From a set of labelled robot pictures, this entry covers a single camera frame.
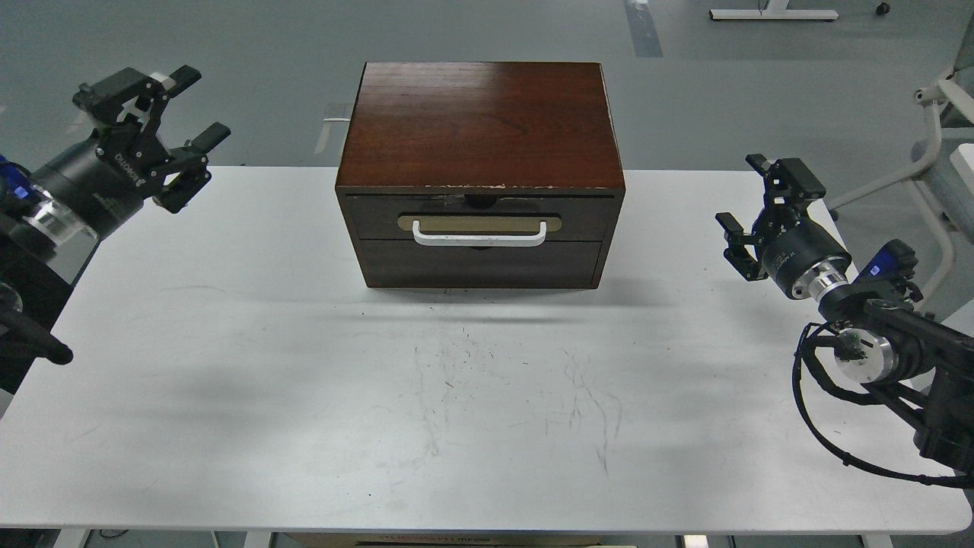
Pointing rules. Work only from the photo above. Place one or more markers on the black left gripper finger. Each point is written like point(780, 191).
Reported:
point(189, 167)
point(130, 99)

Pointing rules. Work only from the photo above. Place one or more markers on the dark wooden cabinet box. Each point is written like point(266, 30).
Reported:
point(481, 130)

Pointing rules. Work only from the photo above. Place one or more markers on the white chair frame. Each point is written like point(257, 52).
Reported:
point(940, 175)

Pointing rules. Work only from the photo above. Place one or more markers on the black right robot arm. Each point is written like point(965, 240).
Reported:
point(872, 347)

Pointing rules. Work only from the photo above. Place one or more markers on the white stand base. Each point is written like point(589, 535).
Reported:
point(773, 11)

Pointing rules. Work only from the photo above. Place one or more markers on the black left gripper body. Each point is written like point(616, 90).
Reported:
point(97, 185)

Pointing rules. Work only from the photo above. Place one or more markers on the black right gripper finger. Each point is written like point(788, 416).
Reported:
point(736, 253)
point(790, 188)

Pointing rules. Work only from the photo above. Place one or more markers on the wooden drawer with white handle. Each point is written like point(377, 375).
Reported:
point(390, 217)

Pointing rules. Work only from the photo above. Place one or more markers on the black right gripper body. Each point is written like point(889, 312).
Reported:
point(802, 258)

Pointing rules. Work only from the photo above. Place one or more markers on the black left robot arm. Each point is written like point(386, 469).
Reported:
point(34, 293)

